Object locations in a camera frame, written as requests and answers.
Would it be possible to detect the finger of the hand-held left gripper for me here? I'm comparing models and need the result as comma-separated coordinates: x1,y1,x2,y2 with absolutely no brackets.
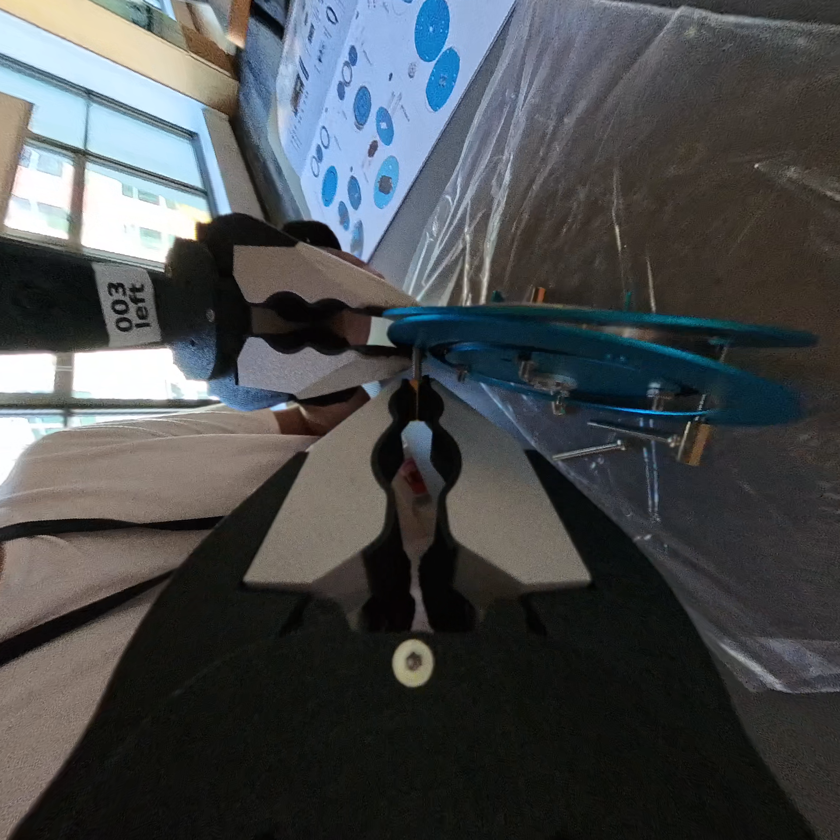
231,243,422,316
236,336,422,401

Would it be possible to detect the person's left hand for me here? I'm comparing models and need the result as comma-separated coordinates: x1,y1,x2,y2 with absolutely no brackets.
279,387,374,437

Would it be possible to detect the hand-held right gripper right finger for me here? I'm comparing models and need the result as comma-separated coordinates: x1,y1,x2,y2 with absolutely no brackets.
420,379,593,634

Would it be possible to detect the grey desk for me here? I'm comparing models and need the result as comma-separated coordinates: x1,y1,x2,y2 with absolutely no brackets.
236,0,840,840

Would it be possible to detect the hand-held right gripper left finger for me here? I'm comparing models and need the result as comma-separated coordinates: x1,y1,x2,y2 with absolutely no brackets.
243,386,414,634

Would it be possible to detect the black strap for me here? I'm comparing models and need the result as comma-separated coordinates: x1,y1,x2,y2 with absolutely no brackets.
0,515,224,664

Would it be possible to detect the clear plastic bag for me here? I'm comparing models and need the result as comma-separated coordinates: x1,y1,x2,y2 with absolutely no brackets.
400,0,840,690

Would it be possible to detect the blue round rotating base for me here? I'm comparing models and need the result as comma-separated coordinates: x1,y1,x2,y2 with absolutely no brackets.
384,289,818,431

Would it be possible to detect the white assembly guide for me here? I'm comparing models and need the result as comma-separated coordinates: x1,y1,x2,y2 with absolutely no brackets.
276,0,516,260

